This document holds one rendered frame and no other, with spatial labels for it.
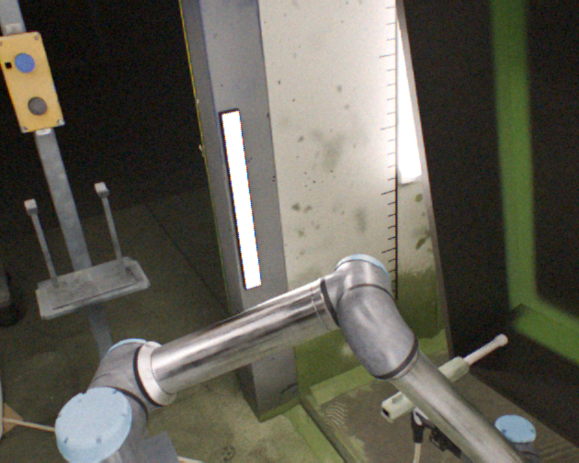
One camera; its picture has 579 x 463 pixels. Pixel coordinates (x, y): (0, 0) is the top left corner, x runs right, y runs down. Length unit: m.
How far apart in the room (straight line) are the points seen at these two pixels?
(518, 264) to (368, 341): 1.05
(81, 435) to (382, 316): 0.63
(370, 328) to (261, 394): 1.31
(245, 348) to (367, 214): 1.06
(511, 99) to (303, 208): 0.76
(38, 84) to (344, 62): 0.93
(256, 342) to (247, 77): 0.87
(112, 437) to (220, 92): 1.02
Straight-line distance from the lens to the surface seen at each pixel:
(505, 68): 1.70
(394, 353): 1.10
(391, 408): 1.69
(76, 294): 1.93
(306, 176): 1.99
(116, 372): 1.39
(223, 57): 1.78
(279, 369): 2.33
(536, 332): 2.08
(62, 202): 1.98
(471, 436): 1.28
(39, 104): 1.81
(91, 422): 1.28
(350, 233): 2.18
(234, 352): 1.27
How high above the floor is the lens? 1.74
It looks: 27 degrees down
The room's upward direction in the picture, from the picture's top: 6 degrees counter-clockwise
